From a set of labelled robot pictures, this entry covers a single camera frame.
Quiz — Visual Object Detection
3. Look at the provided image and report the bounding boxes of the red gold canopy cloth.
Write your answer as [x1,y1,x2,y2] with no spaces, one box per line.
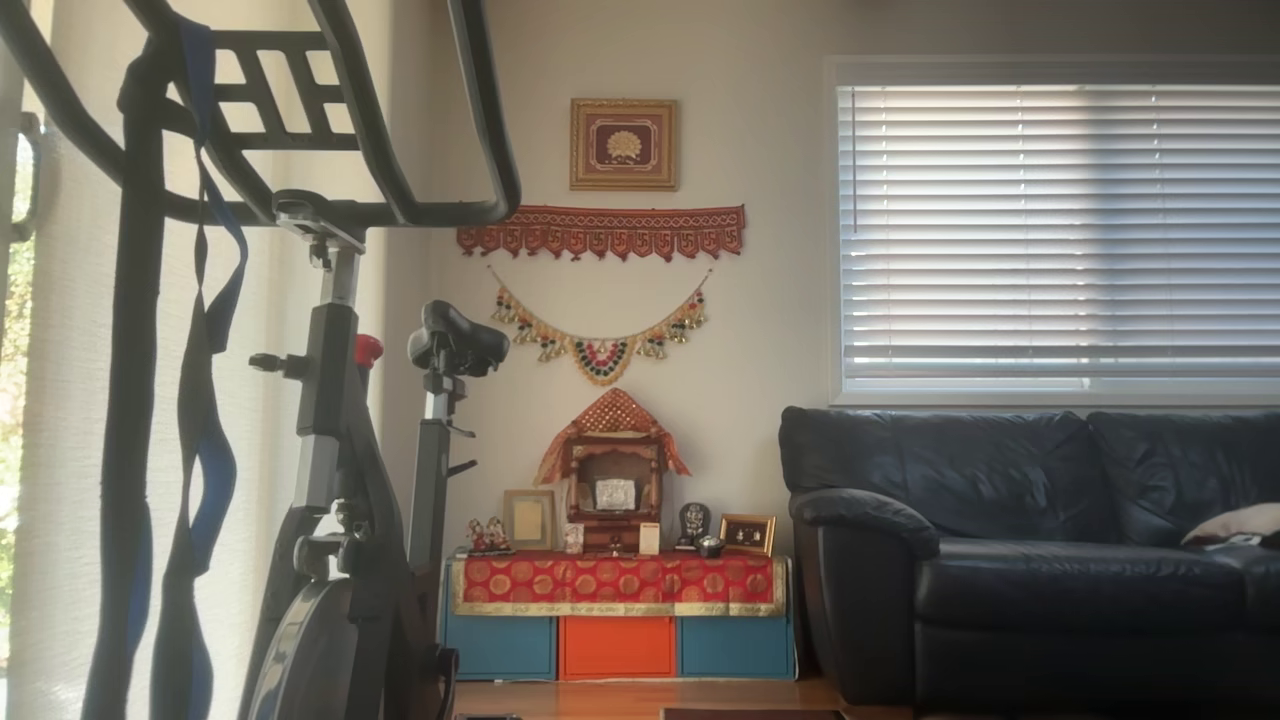
[533,388,693,488]

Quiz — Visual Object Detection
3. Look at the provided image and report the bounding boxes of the wooden shrine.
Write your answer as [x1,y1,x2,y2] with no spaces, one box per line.
[565,432,666,554]

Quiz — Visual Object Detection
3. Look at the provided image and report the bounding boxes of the gold framed picture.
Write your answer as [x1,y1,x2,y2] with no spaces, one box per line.
[570,97,679,192]

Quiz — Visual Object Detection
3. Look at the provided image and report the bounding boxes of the red gold table cloth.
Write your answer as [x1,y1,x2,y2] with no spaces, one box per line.
[450,552,789,618]

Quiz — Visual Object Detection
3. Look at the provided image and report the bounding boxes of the red idol figurines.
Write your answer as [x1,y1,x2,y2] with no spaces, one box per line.
[465,517,514,557]

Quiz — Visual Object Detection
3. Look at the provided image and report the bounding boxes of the blue orange cabinet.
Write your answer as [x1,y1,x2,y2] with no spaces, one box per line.
[440,555,798,683]

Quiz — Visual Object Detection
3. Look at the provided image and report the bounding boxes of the black exercise bike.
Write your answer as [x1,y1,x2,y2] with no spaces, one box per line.
[0,0,523,720]

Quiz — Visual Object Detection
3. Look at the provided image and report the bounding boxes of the black leather sofa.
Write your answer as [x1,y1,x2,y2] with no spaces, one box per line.
[778,405,1280,713]

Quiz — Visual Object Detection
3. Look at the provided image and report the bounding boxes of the white window blinds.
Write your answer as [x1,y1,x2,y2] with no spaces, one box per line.
[836,84,1280,393]

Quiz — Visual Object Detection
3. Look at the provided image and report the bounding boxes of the blue black resistance band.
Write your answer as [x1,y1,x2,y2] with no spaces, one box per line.
[148,15,251,720]

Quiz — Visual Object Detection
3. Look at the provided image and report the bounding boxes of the white curtain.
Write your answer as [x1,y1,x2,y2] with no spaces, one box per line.
[8,0,401,720]

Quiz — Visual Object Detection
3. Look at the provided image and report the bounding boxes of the white cushion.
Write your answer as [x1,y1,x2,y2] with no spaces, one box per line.
[1180,502,1280,551]

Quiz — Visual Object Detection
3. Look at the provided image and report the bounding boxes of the beaded garland wall hanging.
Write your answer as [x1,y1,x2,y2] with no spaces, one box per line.
[487,265,713,388]

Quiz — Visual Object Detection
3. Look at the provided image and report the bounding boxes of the red embroidered wall hanging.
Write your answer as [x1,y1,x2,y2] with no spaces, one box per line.
[457,204,747,264]

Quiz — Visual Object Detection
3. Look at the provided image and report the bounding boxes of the pale photo frame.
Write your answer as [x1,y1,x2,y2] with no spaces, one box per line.
[502,489,557,552]

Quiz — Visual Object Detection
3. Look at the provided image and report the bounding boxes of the small gold photo frame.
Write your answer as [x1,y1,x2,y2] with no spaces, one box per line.
[719,513,778,558]

